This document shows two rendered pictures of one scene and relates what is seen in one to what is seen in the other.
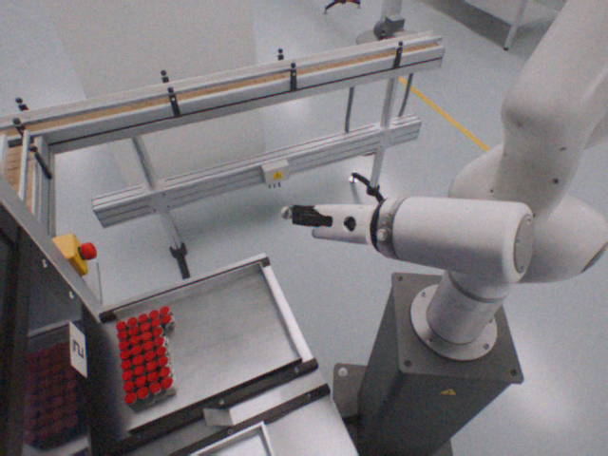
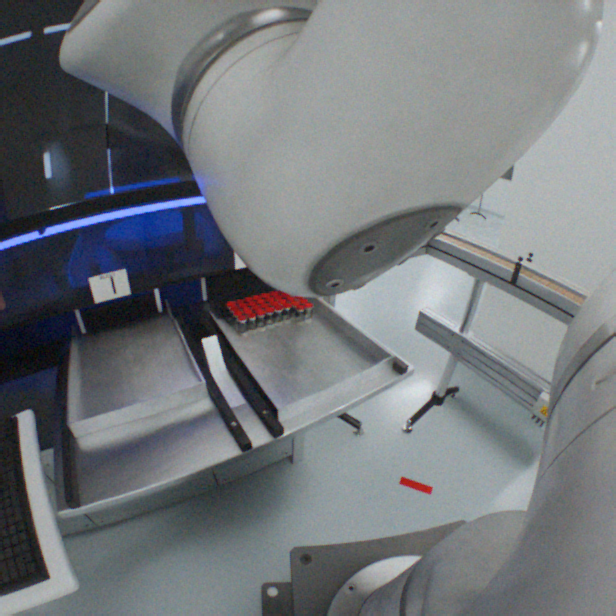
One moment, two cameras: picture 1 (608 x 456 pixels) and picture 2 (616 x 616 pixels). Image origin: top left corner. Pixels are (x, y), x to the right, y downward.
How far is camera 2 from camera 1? 58 cm
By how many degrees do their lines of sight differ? 61
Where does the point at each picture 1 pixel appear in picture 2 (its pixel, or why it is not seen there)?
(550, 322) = not seen: outside the picture
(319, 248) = not seen: hidden behind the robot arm
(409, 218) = not seen: hidden behind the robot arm
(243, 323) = (318, 366)
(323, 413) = (219, 446)
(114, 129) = (467, 262)
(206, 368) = (265, 349)
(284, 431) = (202, 411)
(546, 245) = (596, 584)
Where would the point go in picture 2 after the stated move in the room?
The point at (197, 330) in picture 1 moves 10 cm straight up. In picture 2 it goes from (302, 337) to (303, 297)
